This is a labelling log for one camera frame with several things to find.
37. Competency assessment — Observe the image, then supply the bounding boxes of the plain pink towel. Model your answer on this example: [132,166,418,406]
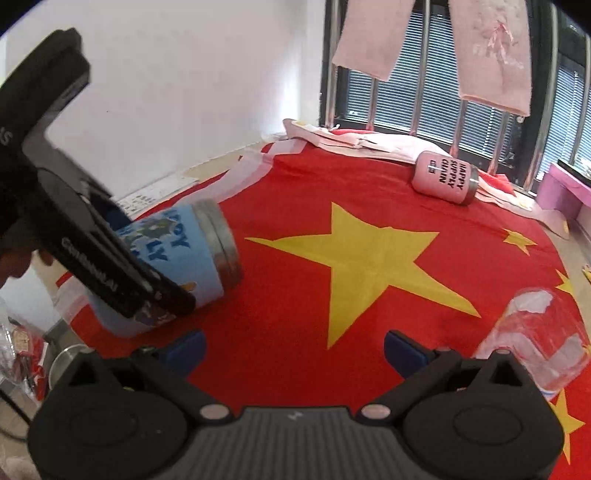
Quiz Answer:
[331,0,414,83]

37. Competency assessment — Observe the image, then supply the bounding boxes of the pink printed cup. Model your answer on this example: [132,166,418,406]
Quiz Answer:
[411,150,481,206]

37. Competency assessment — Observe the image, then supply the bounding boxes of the pink embroidered towel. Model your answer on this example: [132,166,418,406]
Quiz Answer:
[448,0,532,117]

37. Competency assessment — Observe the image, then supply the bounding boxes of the person's left hand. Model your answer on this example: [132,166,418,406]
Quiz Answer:
[0,248,57,289]

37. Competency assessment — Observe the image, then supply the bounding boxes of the clear glass cup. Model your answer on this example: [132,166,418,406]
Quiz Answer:
[471,287,591,402]

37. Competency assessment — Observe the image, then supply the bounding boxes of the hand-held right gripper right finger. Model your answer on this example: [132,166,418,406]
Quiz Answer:
[360,330,546,425]

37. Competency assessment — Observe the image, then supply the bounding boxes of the red cloth with yellow stars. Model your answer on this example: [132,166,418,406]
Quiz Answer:
[55,141,587,467]

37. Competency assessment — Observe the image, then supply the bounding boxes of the clear plastic bag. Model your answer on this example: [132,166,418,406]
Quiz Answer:
[0,295,51,402]

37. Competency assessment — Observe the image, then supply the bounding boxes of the white pink cloth bag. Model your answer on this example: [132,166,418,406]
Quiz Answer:
[283,118,451,163]

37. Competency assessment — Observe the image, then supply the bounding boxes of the white paper sheet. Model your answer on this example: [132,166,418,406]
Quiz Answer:
[113,174,197,220]

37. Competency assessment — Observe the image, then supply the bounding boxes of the metal pot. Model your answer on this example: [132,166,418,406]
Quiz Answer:
[48,344,95,388]

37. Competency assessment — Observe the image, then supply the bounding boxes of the window blinds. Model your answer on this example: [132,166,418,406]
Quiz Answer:
[337,0,591,185]

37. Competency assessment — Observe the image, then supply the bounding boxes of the blue printed cup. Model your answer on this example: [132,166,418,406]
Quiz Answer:
[90,199,244,337]

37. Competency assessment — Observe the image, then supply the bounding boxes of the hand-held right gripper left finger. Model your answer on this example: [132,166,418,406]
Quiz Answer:
[48,329,235,425]

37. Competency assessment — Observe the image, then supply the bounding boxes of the metal window railing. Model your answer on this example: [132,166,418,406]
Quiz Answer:
[323,0,561,185]

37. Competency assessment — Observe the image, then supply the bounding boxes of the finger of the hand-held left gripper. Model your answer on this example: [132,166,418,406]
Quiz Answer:
[131,272,198,324]
[90,191,136,229]

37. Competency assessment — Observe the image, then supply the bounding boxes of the pink box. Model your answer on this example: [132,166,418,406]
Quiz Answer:
[536,161,591,222]

